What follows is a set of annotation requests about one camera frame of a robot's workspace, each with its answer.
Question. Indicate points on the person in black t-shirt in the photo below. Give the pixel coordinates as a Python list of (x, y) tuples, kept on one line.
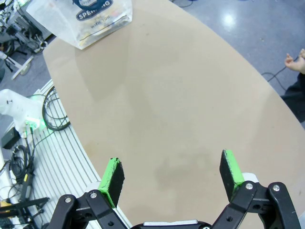
[(296, 95)]

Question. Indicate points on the metal equipment rack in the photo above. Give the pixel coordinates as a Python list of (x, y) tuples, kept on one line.
[(21, 23)]

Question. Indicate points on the black power adapter box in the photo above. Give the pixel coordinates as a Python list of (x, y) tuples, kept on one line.
[(9, 139)]

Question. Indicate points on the person's right hand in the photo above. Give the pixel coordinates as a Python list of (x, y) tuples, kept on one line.
[(297, 63)]

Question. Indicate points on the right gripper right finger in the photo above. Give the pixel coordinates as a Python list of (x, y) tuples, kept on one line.
[(230, 174)]

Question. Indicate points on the white table foot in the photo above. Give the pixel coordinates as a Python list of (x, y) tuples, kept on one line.
[(22, 68)]

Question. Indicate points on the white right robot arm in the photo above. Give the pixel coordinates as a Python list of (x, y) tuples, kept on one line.
[(16, 107)]

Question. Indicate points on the aluminium slatted base platform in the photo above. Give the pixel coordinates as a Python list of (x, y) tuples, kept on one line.
[(59, 155)]

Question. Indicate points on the black tripod leg bracket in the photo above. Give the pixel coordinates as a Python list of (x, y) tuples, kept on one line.
[(28, 202)]

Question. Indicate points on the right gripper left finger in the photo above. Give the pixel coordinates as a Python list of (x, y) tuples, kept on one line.
[(114, 181)]

